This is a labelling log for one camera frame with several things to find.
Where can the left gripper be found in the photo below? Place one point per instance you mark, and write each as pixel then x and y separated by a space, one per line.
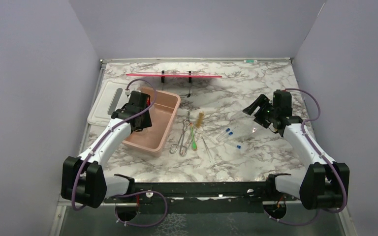
pixel 146 122

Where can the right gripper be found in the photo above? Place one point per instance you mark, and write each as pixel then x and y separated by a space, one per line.
pixel 263 101

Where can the bristle tube brush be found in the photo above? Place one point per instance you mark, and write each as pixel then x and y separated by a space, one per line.
pixel 199 120

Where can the metal crucible tongs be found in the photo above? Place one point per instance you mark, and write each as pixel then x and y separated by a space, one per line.
pixel 180 145

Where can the metal tweezers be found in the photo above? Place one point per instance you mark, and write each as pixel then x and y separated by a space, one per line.
pixel 207 150

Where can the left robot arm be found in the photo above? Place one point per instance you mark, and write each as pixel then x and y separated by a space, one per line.
pixel 83 180

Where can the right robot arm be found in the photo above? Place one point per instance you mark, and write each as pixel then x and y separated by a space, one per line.
pixel 324 185

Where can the white bin lid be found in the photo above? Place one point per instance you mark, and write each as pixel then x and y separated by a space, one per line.
pixel 111 97

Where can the pink plastic bin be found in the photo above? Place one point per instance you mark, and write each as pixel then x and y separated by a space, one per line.
pixel 151 141

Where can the blue cap test tube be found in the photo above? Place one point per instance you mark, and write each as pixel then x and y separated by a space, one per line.
pixel 222 134

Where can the black wire stand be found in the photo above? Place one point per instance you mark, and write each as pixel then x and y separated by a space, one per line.
pixel 182 84

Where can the black base frame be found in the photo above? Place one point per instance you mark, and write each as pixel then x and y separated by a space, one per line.
pixel 200 198

